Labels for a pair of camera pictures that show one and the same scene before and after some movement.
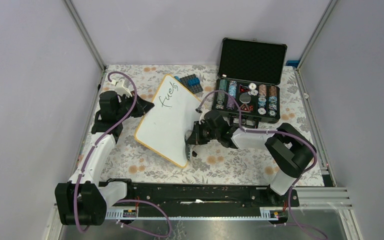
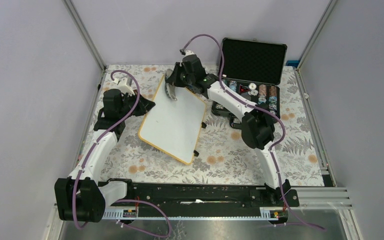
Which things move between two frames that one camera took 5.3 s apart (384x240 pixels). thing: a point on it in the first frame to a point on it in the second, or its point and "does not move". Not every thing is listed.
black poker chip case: (251, 71) does not move
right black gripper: (195, 137) to (174, 80)
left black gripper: (142, 106) does not move
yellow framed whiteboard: (163, 126) does not move
